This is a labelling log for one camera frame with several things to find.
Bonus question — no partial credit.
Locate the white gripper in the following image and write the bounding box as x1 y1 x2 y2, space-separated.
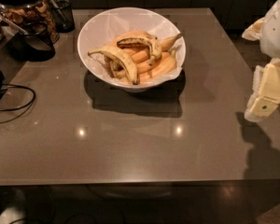
242 0 280 122

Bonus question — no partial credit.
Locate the spotted ripe banana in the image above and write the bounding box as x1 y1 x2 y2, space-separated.
116 35 161 65

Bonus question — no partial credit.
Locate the orange banana lower middle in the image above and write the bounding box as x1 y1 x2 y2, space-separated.
137 52 170 74

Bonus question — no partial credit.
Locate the orange banana long middle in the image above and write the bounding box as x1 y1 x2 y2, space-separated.
124 34 182 63

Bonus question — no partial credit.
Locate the spotted banana front left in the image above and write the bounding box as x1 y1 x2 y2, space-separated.
88 46 139 85

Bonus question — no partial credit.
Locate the white bowl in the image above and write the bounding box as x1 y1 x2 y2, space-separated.
77 7 186 92

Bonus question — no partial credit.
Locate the black mesh pen holder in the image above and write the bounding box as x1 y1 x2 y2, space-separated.
50 1 75 33

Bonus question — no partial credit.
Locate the black mesh cup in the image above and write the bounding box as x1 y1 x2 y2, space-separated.
7 22 55 62

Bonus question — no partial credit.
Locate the glass jar with snacks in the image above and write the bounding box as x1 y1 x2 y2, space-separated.
0 0 59 43

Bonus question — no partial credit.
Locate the black cable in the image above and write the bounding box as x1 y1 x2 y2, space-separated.
0 83 37 125

